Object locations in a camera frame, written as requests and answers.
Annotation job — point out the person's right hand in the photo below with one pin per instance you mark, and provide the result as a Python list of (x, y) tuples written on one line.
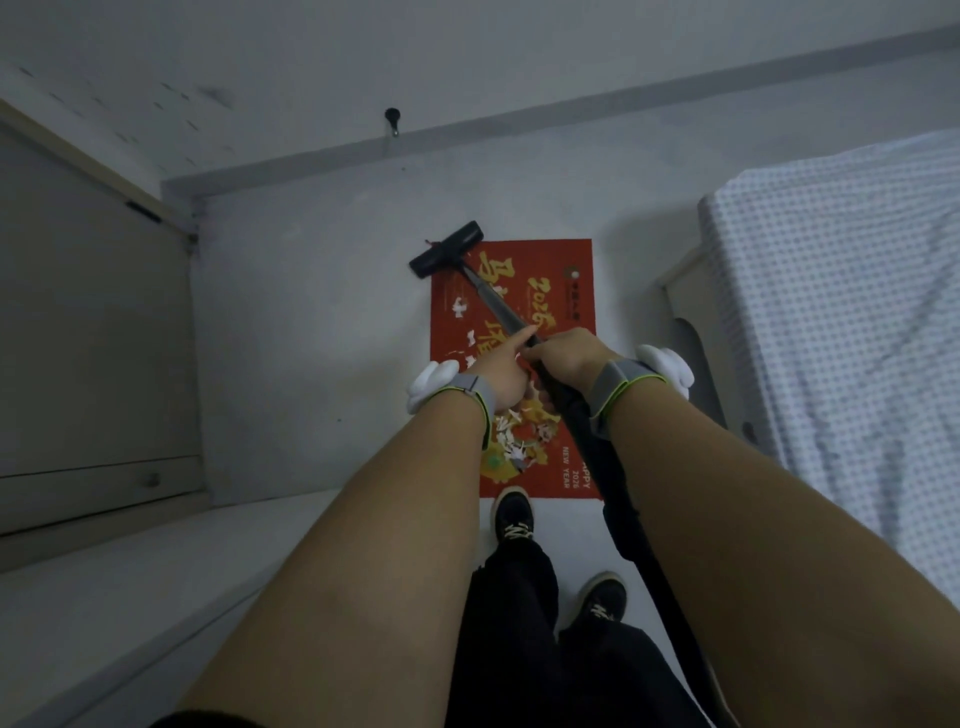
[(577, 356)]

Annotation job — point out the person's left hand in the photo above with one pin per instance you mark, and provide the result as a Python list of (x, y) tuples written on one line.
[(506, 375)]

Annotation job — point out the black striped trousers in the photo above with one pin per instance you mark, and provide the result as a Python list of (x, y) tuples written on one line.
[(517, 660)]

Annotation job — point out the person's right forearm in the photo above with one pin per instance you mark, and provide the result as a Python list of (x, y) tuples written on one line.
[(772, 570)]

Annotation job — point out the white right wrist tracker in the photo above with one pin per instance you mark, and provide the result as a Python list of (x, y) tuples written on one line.
[(667, 367)]

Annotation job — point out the black right shoe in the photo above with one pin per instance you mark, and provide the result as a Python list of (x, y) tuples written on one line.
[(600, 604)]

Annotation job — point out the white wrist tracker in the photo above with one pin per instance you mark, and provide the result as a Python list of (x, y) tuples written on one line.
[(667, 367), (431, 382)]

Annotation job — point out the scattered paper scraps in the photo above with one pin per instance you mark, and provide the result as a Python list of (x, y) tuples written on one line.
[(517, 442)]

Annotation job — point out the bed with checked sheet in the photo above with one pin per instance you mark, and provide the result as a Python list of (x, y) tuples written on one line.
[(840, 300)]

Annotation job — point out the white bed frame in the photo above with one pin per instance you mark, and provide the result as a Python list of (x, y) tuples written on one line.
[(697, 300)]

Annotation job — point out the person's left forearm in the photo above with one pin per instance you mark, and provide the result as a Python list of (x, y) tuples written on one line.
[(360, 570)]

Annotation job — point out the black door stopper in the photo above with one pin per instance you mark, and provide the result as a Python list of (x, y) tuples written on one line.
[(391, 114)]

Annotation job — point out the white wardrobe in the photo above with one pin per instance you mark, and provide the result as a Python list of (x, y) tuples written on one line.
[(112, 615)]

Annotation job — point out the grey left wrist band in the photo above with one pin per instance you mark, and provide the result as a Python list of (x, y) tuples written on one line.
[(476, 397)]

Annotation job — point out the black shoe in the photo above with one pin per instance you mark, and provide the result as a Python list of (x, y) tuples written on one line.
[(600, 604), (514, 517)]

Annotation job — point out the red poster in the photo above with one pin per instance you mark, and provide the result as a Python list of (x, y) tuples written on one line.
[(577, 319)]

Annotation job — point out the black shirt sleeve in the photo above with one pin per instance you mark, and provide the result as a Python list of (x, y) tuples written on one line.
[(210, 720)]

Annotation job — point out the black left shoe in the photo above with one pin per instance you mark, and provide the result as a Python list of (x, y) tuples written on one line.
[(514, 517)]

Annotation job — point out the white left wrist tracker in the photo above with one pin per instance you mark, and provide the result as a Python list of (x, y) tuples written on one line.
[(431, 382)]

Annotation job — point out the brown wooden door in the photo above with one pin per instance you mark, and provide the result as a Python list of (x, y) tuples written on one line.
[(82, 337)]

